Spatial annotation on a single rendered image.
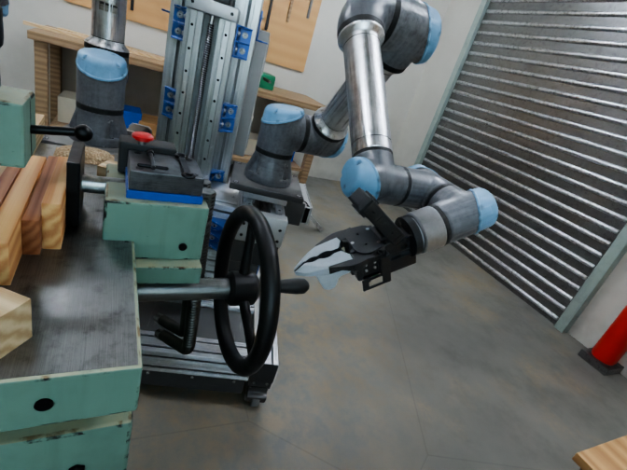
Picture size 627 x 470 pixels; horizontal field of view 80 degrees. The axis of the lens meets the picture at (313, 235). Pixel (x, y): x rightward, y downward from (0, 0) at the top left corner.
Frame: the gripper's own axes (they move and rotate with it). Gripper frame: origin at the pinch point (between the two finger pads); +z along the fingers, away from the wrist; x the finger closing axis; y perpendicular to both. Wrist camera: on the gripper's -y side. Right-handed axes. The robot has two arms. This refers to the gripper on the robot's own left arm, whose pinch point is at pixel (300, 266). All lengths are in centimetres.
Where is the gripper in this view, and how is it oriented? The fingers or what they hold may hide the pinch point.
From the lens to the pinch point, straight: 59.6
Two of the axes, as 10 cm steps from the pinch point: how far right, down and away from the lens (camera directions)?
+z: -9.3, 3.3, -1.8
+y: 1.6, 7.8, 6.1
